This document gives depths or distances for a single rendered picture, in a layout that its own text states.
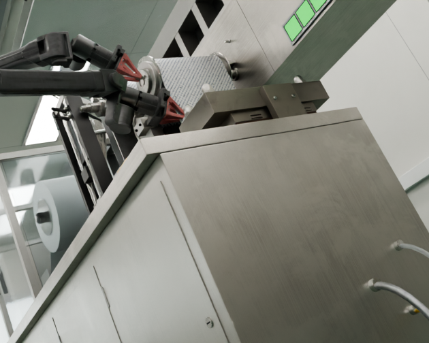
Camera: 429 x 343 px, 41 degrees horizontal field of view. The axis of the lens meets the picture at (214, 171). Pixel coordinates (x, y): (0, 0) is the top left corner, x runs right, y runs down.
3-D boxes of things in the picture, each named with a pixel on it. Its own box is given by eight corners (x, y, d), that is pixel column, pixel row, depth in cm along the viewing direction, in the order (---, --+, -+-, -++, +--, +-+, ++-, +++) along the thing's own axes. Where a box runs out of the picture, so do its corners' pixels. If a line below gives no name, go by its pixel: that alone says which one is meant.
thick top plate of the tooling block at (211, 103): (187, 147, 148) (178, 127, 150) (298, 128, 170) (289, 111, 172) (214, 112, 135) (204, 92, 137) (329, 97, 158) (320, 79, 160)
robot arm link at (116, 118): (113, 69, 143) (91, 79, 149) (105, 108, 139) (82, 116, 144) (147, 92, 151) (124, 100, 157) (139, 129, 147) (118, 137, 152)
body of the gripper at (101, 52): (117, 61, 155) (92, 47, 152) (105, 83, 162) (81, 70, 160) (124, 46, 158) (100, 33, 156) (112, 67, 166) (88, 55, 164)
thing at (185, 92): (186, 136, 155) (162, 81, 161) (253, 126, 168) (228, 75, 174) (188, 135, 155) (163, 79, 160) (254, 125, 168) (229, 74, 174)
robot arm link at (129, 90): (119, 79, 149) (113, 88, 154) (114, 101, 146) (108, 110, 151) (144, 87, 152) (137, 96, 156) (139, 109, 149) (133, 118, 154)
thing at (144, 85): (133, 81, 169) (140, 63, 164) (139, 80, 170) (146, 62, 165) (143, 100, 166) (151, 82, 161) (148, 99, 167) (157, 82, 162)
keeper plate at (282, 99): (276, 125, 143) (258, 90, 146) (304, 121, 149) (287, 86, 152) (282, 120, 141) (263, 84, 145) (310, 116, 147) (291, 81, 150)
